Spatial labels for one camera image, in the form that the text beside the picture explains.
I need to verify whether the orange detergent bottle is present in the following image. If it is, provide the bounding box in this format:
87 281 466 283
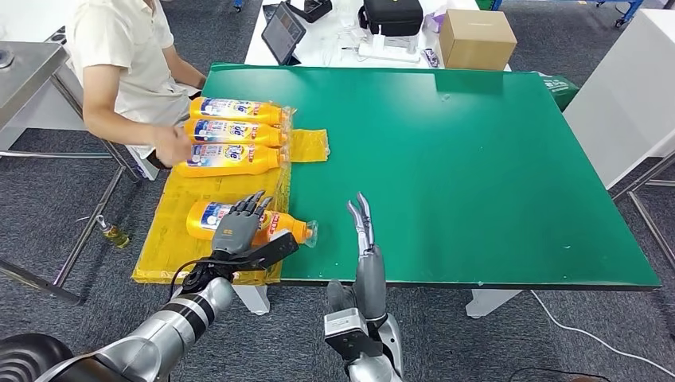
182 118 291 149
185 200 320 249
174 143 290 179
189 96 292 127

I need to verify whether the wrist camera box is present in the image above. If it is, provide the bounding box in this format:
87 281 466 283
232 229 300 272
322 308 384 362

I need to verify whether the black stool seat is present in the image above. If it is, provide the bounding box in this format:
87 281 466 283
0 333 75 382

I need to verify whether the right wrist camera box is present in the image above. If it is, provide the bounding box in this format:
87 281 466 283
322 308 384 362

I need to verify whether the black device box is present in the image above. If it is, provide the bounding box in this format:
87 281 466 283
287 0 334 23

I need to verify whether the grey metal table frame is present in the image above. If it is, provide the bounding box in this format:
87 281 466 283
613 153 675 267

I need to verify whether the brown cardboard box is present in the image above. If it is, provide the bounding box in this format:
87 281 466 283
439 9 518 71

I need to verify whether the white desk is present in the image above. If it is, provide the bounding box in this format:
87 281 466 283
244 0 513 71

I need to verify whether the white floor cable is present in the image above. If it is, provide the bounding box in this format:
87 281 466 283
531 290 675 376

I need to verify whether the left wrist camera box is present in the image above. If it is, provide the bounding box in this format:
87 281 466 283
232 229 300 272

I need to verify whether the white power strip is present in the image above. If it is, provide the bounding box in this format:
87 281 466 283
357 31 421 64

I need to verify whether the yellow taped cardboard sheet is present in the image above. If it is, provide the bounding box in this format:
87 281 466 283
131 101 330 287

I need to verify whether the black tablet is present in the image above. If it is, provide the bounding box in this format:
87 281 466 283
260 1 307 67

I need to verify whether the small yellow liquid bottle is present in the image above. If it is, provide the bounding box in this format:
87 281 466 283
96 214 131 250

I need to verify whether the black carrying case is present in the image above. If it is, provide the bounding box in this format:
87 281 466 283
358 0 424 38

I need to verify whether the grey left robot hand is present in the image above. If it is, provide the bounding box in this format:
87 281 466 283
210 190 274 257

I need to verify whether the white table foot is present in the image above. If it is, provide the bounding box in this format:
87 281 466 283
465 288 523 319
232 284 271 316

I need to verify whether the white side table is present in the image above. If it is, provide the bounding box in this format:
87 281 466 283
563 7 675 189

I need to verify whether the person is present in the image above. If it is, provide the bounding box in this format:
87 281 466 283
65 0 208 171

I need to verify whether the green table mat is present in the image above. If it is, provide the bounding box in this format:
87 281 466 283
200 63 661 291

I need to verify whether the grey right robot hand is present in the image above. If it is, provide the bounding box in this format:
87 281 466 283
326 192 388 322

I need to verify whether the green bag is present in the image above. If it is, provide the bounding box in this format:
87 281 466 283
537 71 581 111

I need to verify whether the purple plastic bag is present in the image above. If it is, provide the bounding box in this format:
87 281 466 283
421 7 447 33

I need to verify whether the stainless steel table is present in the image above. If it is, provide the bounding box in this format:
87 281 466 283
0 41 143 307

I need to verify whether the black floor cable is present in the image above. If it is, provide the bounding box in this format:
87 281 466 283
509 367 613 382

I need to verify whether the person's right hand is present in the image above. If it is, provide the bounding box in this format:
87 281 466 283
151 123 195 170

